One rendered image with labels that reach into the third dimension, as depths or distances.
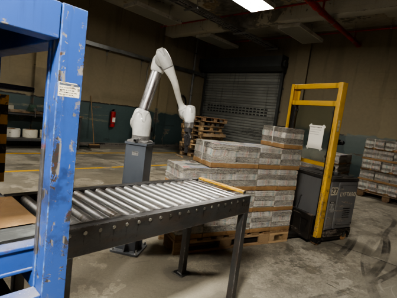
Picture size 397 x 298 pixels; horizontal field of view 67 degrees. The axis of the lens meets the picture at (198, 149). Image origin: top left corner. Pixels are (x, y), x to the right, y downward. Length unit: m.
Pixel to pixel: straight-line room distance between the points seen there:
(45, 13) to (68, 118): 0.28
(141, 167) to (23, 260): 1.63
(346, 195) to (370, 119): 5.34
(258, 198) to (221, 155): 0.70
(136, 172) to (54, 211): 1.73
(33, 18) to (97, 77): 8.65
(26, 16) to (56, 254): 0.68
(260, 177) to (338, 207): 1.18
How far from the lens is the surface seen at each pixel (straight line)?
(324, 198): 3.73
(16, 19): 0.93
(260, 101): 10.55
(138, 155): 2.66
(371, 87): 9.36
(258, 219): 3.37
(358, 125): 9.31
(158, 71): 2.91
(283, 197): 3.53
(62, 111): 0.96
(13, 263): 1.21
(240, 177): 3.07
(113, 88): 9.84
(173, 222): 1.62
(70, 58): 0.97
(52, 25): 0.96
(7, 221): 1.40
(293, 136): 3.46
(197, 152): 3.07
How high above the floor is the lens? 1.29
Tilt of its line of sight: 6 degrees down
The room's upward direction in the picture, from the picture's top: 7 degrees clockwise
